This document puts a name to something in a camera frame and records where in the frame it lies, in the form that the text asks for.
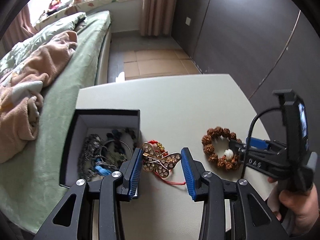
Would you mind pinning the black jewelry box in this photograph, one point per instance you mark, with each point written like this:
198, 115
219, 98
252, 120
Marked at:
92, 121

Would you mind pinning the brown cardboard floor sheet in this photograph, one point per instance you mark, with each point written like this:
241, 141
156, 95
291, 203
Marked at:
155, 63

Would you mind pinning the white bed frame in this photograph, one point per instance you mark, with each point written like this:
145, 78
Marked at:
102, 67

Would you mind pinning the person's right hand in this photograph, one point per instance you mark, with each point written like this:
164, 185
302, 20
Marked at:
305, 207

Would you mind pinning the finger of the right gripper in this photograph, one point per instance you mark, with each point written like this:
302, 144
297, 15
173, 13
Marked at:
257, 143
237, 147

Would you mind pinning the dark bead jewelry pile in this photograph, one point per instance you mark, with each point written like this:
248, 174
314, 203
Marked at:
99, 158

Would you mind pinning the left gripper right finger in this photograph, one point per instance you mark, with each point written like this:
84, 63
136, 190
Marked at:
231, 210

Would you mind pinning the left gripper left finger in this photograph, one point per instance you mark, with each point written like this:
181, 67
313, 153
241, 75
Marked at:
72, 218

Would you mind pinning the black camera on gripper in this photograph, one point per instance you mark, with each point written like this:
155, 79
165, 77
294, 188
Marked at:
294, 119

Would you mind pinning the floral window seat cushion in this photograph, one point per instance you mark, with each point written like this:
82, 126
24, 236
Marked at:
84, 6

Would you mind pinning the green bed quilt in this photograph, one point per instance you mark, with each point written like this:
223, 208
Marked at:
30, 186

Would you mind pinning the gold butterfly brooch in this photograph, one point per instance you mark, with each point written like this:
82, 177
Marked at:
157, 160

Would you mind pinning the pink curtain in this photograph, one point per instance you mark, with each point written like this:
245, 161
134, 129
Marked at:
157, 17

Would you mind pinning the pink fleece blanket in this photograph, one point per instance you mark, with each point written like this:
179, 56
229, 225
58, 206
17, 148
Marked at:
21, 99

